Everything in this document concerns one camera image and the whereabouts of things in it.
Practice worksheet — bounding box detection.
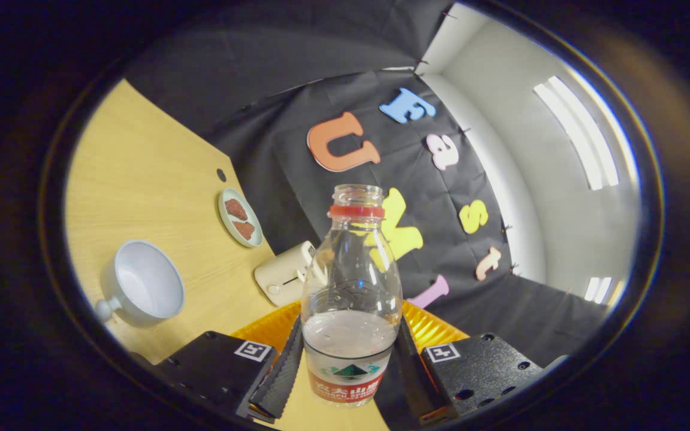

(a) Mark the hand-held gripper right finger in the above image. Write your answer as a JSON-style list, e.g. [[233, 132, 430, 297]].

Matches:
[[396, 302, 567, 424]]

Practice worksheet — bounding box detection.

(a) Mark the pale green plate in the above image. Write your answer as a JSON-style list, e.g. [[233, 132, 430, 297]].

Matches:
[[218, 187, 264, 248]]

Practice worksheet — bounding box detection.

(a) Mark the wooden table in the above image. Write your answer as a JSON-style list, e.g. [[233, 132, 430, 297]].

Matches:
[[65, 78, 391, 430]]

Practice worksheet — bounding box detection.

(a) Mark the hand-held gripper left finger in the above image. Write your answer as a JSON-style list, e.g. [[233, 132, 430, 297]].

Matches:
[[132, 302, 304, 424]]

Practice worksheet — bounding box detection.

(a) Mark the black backdrop cloth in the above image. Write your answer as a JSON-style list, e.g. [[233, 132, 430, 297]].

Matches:
[[123, 0, 612, 429]]

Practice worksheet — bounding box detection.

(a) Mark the white cup with handle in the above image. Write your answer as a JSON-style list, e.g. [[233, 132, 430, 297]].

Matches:
[[94, 239, 186, 328]]

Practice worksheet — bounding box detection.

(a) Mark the cream toaster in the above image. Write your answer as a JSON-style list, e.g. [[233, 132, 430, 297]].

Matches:
[[254, 241, 317, 307]]

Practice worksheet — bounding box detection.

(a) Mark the ceiling light panel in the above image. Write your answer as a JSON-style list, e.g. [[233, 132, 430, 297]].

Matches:
[[583, 277, 612, 303], [532, 75, 619, 191]]

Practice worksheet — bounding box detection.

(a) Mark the clear plastic juice bottle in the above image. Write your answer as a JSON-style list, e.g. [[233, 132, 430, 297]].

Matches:
[[301, 184, 404, 408]]

